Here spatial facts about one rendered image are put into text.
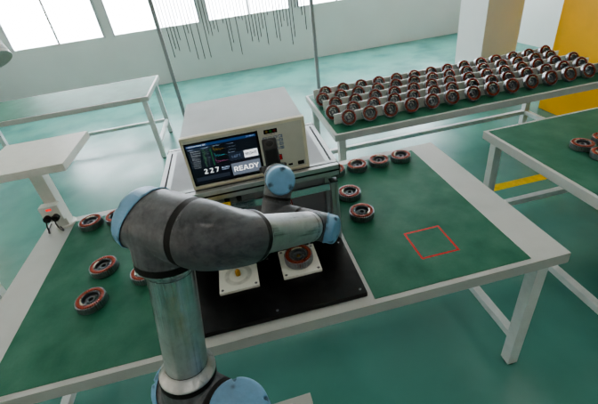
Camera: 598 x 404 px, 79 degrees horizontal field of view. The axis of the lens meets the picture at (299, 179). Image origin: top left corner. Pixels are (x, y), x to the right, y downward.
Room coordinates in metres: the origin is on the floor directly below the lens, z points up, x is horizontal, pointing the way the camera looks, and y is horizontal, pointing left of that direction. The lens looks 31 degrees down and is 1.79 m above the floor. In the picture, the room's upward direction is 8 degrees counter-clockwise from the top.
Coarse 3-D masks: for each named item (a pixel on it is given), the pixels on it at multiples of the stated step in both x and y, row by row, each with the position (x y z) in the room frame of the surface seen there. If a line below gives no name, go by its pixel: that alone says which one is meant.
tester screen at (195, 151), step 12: (204, 144) 1.14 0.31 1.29; (216, 144) 1.15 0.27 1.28; (228, 144) 1.15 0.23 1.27; (240, 144) 1.16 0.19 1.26; (252, 144) 1.16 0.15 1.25; (192, 156) 1.13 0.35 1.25; (204, 156) 1.14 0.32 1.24; (216, 156) 1.14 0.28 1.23; (228, 156) 1.15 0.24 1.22; (192, 168) 1.13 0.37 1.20; (204, 168) 1.14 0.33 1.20; (228, 168) 1.15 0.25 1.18; (216, 180) 1.14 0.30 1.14
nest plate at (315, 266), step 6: (312, 246) 1.11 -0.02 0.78; (282, 252) 1.10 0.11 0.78; (312, 252) 1.08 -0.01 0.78; (282, 258) 1.07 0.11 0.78; (318, 258) 1.04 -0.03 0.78; (282, 264) 1.03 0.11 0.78; (312, 264) 1.01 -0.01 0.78; (318, 264) 1.01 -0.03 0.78; (282, 270) 1.01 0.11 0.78; (288, 270) 1.00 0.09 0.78; (294, 270) 1.00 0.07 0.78; (300, 270) 0.99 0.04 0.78; (306, 270) 0.99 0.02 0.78; (312, 270) 0.98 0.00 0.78; (318, 270) 0.98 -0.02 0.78; (288, 276) 0.97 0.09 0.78; (294, 276) 0.97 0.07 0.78; (300, 276) 0.97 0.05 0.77
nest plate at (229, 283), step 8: (256, 264) 1.06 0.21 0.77; (224, 272) 1.03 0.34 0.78; (232, 272) 1.03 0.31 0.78; (240, 272) 1.02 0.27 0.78; (248, 272) 1.02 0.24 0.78; (256, 272) 1.01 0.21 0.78; (224, 280) 0.99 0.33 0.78; (232, 280) 0.99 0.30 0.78; (240, 280) 0.98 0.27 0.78; (248, 280) 0.97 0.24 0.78; (256, 280) 0.97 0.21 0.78; (224, 288) 0.95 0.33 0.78; (232, 288) 0.95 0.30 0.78; (240, 288) 0.94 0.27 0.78; (248, 288) 0.94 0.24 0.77
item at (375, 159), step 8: (392, 152) 1.79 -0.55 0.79; (400, 152) 1.79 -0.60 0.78; (408, 152) 1.76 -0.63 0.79; (352, 160) 1.76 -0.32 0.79; (360, 160) 1.75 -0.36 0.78; (368, 160) 1.75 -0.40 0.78; (376, 160) 1.74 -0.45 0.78; (384, 160) 1.71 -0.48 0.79; (392, 160) 1.74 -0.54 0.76; (400, 160) 1.71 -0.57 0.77; (408, 160) 1.72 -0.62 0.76; (344, 168) 1.70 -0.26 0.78; (352, 168) 1.68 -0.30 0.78; (360, 168) 1.67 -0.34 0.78; (336, 176) 1.66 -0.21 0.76
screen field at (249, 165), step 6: (240, 162) 1.16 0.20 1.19; (246, 162) 1.16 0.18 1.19; (252, 162) 1.16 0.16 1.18; (258, 162) 1.16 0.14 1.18; (234, 168) 1.15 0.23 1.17; (240, 168) 1.15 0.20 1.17; (246, 168) 1.16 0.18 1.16; (252, 168) 1.16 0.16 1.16; (258, 168) 1.16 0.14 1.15; (234, 174) 1.15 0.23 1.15
